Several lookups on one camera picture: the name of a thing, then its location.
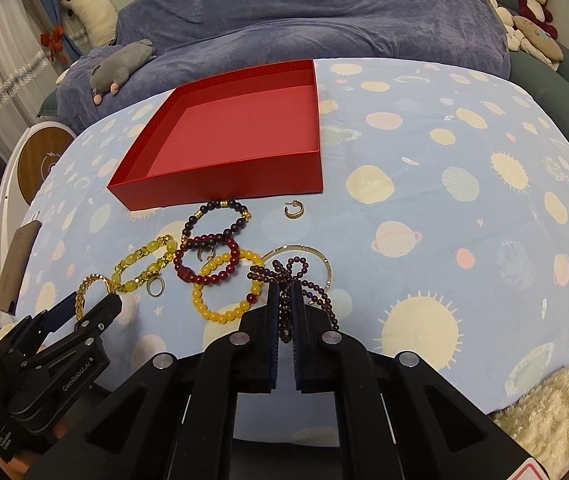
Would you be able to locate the gold cuff bangle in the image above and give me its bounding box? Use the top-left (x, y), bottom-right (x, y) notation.
top-left (74, 272), bottom-right (115, 321)

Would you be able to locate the rose gold thin bangle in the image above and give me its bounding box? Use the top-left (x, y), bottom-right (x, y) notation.
top-left (262, 244), bottom-right (333, 292)

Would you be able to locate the purple garnet bead strand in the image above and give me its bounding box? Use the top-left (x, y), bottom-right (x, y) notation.
top-left (248, 256), bottom-right (339, 344)

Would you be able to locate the yellow orange bead bracelet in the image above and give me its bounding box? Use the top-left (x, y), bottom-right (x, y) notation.
top-left (191, 249), bottom-right (266, 325)

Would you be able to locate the silver thin ring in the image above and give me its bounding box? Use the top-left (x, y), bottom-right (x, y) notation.
top-left (145, 274), bottom-right (168, 298)

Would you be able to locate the small gold crescent earring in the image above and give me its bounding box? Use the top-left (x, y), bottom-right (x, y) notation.
top-left (196, 246), bottom-right (216, 262)

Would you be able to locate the dark red bead bracelet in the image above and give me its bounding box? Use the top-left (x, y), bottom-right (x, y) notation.
top-left (172, 233), bottom-right (242, 287)

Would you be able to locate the dark brown bead bracelet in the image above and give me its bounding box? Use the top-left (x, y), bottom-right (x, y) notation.
top-left (179, 199), bottom-right (253, 248)

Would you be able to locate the gold hoop earring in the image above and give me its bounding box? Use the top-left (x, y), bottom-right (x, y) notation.
top-left (283, 200), bottom-right (305, 220)

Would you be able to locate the yellow-green cat-eye bead bracelet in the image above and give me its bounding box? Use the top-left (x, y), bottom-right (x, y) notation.
top-left (108, 234), bottom-right (179, 295)

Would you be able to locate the brown leather pouch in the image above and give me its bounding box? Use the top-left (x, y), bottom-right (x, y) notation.
top-left (0, 220), bottom-right (42, 315)

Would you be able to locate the white round wood-top device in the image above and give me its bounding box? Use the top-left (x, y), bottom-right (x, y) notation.
top-left (0, 122), bottom-right (76, 325)

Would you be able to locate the red cardboard box tray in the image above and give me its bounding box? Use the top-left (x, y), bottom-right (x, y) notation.
top-left (108, 60), bottom-right (323, 211)

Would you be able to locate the light blue planet-print sheet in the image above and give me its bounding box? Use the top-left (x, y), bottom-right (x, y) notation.
top-left (16, 60), bottom-right (569, 411)

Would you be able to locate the white curtain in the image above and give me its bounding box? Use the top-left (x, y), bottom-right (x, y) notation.
top-left (0, 0), bottom-right (61, 160)

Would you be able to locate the grey mouse plush toy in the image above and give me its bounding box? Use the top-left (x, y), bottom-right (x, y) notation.
top-left (89, 39), bottom-right (155, 105)

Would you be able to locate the cream fluffy blanket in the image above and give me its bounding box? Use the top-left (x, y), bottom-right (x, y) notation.
top-left (491, 366), bottom-right (569, 479)

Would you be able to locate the red ribbon bow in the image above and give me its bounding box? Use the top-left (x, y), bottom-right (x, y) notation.
top-left (39, 25), bottom-right (68, 64)

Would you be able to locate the white cow plush pillow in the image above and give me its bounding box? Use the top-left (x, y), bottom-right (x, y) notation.
top-left (60, 0), bottom-right (118, 48)

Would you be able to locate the blue-grey velvet blanket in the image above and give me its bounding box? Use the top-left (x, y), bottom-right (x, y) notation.
top-left (57, 0), bottom-right (511, 132)

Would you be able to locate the beige cookie plush toy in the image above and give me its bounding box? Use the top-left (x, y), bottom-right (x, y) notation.
top-left (488, 0), bottom-right (564, 70)

